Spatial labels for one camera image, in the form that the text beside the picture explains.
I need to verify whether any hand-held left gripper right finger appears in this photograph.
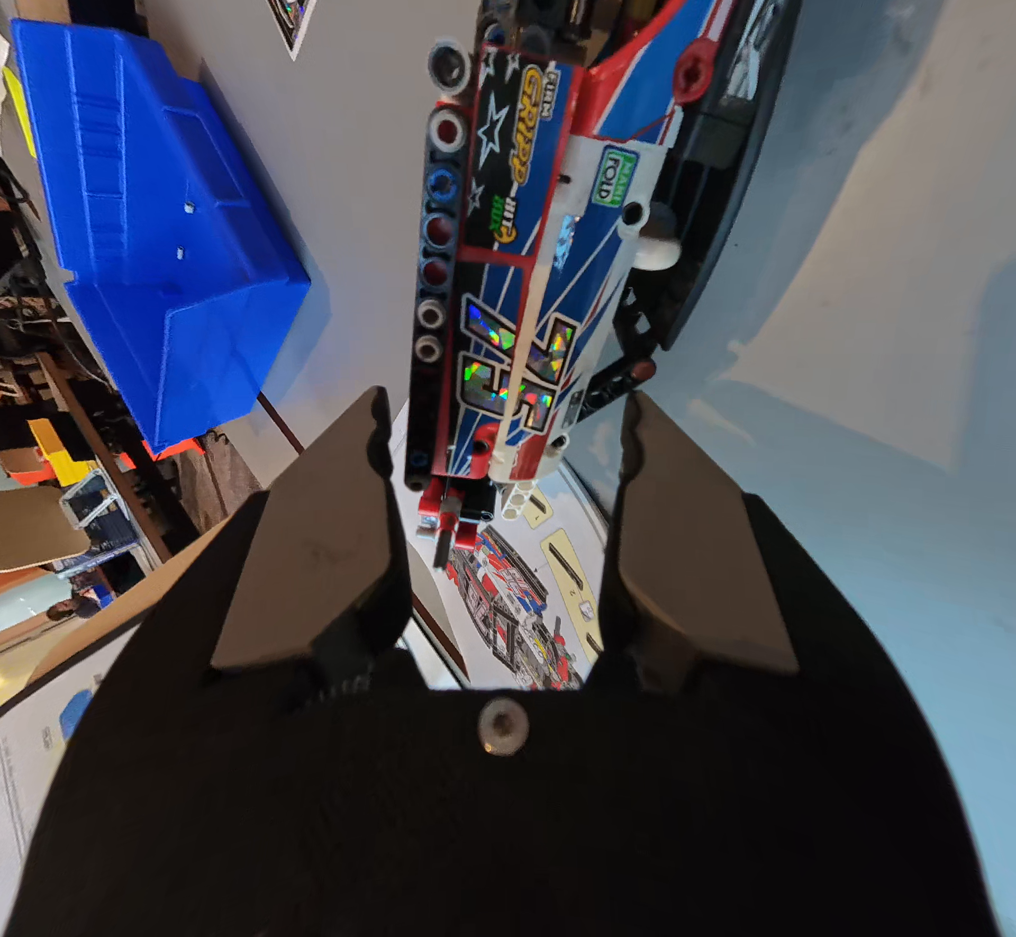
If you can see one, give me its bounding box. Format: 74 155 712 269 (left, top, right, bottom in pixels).
597 389 800 697

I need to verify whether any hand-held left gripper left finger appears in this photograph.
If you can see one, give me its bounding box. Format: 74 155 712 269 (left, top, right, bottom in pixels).
208 385 415 688

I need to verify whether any toy brick race car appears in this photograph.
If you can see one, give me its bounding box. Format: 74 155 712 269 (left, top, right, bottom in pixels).
403 0 827 569

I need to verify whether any building instruction booklet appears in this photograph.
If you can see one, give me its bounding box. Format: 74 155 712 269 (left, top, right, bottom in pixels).
389 397 628 692

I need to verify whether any yellow storage bin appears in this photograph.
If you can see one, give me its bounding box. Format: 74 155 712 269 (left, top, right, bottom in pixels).
28 417 100 487

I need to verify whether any blue plastic bin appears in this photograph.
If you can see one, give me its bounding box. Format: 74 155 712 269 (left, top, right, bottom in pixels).
10 17 312 455

